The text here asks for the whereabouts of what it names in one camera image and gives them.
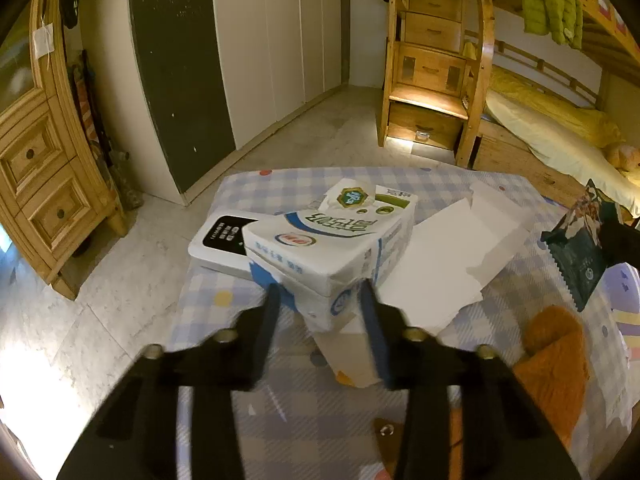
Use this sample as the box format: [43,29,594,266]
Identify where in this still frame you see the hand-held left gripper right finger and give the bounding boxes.
[359,279,583,480]

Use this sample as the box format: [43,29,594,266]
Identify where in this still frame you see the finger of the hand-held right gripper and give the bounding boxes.
[597,220,640,267]

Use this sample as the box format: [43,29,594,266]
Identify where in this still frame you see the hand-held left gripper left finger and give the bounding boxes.
[56,284,282,480]

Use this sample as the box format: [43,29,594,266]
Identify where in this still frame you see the dark green snack packet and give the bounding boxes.
[541,178,624,313]

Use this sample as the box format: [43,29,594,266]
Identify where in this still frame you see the white tissue packet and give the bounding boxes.
[241,177,421,334]

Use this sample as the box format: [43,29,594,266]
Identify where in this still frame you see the rainbow oval rug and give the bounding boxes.
[601,264,640,343]

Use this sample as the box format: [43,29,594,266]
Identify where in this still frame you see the tan plush toy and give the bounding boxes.
[604,143,640,174]

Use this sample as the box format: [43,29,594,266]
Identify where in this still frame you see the table with checked cloth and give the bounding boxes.
[167,166,640,480]

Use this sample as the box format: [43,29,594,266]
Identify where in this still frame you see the white box with black panel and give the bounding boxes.
[188,214,262,282]

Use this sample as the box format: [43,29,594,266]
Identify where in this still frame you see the white flat cardboard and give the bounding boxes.
[350,180,537,337]

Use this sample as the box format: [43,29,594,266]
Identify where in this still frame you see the cream mattress sheet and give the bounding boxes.
[484,91,640,217]

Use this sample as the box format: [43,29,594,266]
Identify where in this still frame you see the wooden bunk bed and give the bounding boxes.
[457,0,640,217]

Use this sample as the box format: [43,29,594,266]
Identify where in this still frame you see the orange fluffy cloth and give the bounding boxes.
[449,305,592,480]

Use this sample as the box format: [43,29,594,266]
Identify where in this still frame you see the yellow blanket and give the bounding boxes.
[462,42,627,149]

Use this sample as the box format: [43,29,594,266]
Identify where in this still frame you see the dark camouflage long bag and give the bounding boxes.
[72,50,147,212]

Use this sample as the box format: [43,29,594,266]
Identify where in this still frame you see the green puffer jacket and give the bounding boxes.
[521,0,585,51]

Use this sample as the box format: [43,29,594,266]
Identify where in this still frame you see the wooden staircase with drawers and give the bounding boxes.
[377,0,497,169]

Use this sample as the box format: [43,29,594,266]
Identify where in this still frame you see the wooden cabinet with drawers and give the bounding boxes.
[0,0,129,302]

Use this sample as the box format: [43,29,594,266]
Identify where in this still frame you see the dark wardrobe door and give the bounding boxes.
[129,0,237,207]

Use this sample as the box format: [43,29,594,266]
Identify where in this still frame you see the white wardrobe with round holes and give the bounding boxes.
[129,0,352,207]

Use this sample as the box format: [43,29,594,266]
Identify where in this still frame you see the white paper tag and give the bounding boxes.
[32,24,57,57]

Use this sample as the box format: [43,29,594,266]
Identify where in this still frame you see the brown pouch with metal ring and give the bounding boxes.
[374,417,407,462]

